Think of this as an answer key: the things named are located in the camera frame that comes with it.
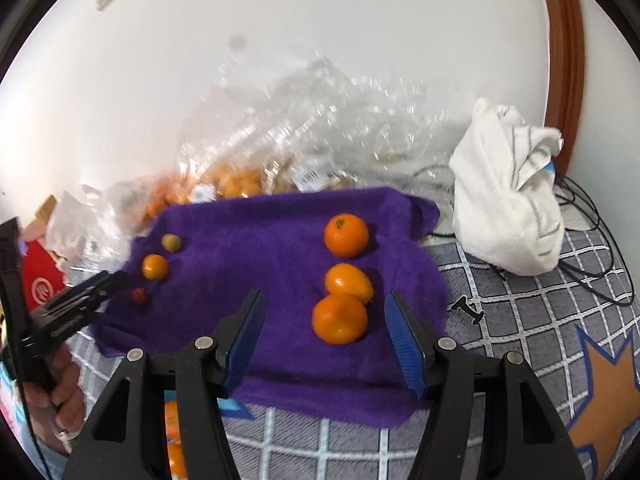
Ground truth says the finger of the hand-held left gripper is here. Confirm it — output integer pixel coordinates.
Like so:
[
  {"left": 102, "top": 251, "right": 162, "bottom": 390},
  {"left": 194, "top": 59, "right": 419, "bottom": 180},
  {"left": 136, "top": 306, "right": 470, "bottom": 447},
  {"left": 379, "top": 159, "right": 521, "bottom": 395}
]
[{"left": 64, "top": 270, "right": 129, "bottom": 312}]

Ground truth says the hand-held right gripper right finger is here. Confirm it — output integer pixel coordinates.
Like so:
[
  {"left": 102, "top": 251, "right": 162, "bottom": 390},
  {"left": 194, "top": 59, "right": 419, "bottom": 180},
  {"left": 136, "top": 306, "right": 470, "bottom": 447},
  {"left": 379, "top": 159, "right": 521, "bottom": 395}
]
[{"left": 384, "top": 290, "right": 586, "bottom": 480}]

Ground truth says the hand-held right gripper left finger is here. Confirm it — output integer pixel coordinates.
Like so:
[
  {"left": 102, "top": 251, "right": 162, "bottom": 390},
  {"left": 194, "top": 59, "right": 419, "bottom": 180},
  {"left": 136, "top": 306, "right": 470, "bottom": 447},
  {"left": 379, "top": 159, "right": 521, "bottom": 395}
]
[{"left": 62, "top": 289, "right": 267, "bottom": 480}]

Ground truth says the small orange tangerine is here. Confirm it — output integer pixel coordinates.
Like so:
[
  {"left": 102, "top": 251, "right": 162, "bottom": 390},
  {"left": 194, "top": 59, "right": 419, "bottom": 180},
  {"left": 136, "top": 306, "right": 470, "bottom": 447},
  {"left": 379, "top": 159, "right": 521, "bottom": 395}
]
[{"left": 142, "top": 254, "right": 169, "bottom": 281}]

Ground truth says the purple towel covered tray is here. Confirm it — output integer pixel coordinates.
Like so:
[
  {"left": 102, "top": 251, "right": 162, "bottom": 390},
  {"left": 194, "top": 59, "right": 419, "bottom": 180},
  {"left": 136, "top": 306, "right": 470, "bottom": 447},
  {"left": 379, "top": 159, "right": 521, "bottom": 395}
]
[{"left": 90, "top": 186, "right": 450, "bottom": 428}]

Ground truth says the person's left hand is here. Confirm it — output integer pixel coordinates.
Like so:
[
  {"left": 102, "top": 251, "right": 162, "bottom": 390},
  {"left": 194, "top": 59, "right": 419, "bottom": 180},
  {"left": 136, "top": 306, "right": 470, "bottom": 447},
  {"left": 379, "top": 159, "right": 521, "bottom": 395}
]
[{"left": 22, "top": 345, "right": 87, "bottom": 443}]

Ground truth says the red paper bag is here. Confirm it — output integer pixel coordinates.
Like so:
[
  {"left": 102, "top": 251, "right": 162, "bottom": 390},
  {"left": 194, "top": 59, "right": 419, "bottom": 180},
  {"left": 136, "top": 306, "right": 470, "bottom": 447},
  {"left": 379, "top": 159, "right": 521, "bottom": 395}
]
[{"left": 22, "top": 240, "right": 68, "bottom": 312}]

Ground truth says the grey plastic bag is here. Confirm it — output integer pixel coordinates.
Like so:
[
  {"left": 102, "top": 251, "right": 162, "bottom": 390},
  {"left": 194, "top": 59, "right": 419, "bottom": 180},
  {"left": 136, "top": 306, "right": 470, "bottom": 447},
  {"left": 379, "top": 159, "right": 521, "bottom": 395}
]
[{"left": 47, "top": 190, "right": 116, "bottom": 263}]

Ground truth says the small clear plastic bag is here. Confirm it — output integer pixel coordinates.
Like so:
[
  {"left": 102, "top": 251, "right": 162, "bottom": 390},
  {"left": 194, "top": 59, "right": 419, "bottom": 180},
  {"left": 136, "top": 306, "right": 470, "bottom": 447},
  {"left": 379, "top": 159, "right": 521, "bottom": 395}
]
[{"left": 107, "top": 175, "right": 201, "bottom": 241}]

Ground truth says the cartoon printed bedding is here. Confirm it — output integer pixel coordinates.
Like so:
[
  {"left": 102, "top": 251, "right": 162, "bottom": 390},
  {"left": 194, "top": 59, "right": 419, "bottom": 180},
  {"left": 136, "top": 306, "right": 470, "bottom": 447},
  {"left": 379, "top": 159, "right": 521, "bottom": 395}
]
[{"left": 0, "top": 360, "right": 51, "bottom": 480}]

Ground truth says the grey checkered blanket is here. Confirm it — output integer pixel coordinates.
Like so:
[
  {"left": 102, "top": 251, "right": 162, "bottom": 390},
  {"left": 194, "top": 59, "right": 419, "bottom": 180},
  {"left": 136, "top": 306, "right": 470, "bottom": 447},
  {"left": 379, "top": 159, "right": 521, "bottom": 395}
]
[{"left": 30, "top": 220, "right": 640, "bottom": 480}]

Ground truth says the pile of bagged oranges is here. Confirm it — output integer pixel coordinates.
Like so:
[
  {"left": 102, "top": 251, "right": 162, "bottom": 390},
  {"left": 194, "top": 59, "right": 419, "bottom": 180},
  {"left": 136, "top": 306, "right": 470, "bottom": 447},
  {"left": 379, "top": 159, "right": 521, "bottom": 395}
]
[{"left": 142, "top": 165, "right": 266, "bottom": 226}]

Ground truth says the white crumpled cloth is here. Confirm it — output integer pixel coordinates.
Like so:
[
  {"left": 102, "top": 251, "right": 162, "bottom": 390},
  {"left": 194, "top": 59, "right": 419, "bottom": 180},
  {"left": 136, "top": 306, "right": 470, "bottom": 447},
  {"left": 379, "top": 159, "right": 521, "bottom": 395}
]
[{"left": 449, "top": 97, "right": 566, "bottom": 277}]

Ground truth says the large clear plastic bag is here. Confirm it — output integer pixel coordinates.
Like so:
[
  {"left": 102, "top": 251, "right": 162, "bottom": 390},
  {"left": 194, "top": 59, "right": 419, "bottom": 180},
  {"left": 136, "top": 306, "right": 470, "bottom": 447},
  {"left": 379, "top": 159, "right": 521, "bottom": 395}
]
[{"left": 180, "top": 55, "right": 461, "bottom": 201}]

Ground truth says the black cable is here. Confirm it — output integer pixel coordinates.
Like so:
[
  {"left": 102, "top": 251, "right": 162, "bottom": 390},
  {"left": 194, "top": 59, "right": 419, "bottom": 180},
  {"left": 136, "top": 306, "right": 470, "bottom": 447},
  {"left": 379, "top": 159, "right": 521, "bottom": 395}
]
[{"left": 550, "top": 177, "right": 637, "bottom": 307}]

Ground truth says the brown wooden door frame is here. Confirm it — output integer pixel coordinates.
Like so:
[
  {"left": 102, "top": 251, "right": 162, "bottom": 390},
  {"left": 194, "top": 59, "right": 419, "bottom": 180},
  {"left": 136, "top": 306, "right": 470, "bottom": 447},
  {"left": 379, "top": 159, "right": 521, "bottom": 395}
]
[{"left": 537, "top": 0, "right": 586, "bottom": 176}]

